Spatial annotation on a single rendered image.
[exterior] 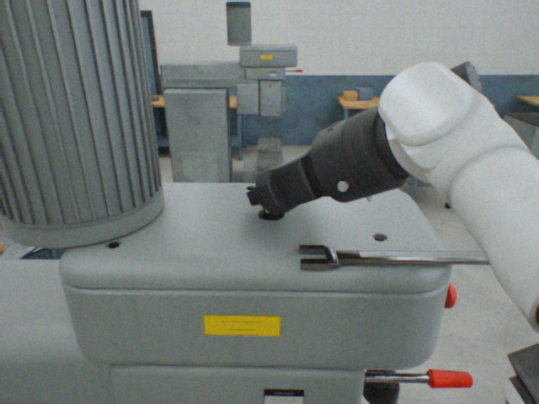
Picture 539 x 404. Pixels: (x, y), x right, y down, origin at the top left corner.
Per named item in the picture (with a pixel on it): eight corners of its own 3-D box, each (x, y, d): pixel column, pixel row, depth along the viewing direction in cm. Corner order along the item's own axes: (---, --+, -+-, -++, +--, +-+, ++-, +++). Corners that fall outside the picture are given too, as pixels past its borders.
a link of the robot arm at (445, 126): (413, 153, 44) (475, 236, 33) (366, 97, 40) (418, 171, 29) (469, 113, 42) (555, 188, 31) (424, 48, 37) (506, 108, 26)
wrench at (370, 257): (511, 252, 47) (513, 245, 47) (530, 271, 44) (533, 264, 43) (298, 250, 47) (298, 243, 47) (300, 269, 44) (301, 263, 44)
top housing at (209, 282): (394, 262, 74) (407, 179, 67) (448, 381, 50) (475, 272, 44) (137, 257, 75) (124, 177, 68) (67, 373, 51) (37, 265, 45)
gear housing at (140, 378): (338, 307, 78) (342, 263, 74) (361, 427, 56) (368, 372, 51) (163, 305, 79) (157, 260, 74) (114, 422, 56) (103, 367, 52)
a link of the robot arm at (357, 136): (392, 219, 45) (504, 194, 37) (332, 160, 40) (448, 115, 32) (402, 144, 51) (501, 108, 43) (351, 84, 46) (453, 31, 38)
